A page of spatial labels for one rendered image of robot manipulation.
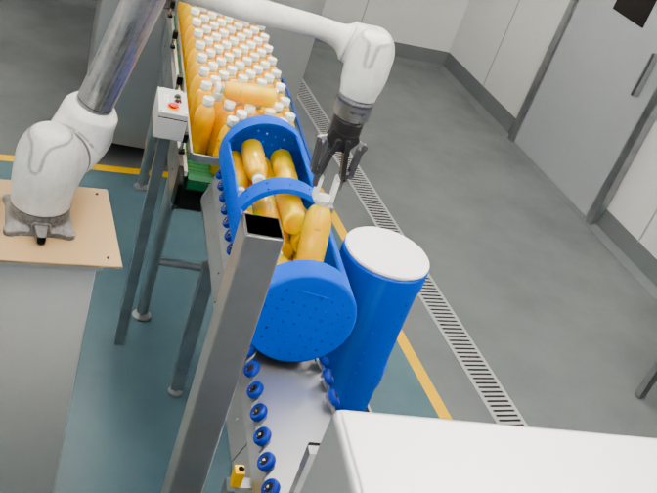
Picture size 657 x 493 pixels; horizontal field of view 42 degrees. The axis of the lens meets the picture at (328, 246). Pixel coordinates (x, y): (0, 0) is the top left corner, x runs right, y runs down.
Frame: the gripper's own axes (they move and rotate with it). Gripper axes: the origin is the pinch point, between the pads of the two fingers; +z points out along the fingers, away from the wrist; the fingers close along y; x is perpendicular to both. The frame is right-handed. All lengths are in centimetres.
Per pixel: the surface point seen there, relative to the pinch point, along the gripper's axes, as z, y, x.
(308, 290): 18.1, -2.6, -19.3
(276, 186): 14.4, -6.2, 22.4
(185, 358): 117, -9, 63
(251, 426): 44, -13, -41
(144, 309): 132, -22, 108
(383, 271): 33.5, 31.6, 16.2
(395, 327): 53, 42, 15
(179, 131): 33, -27, 83
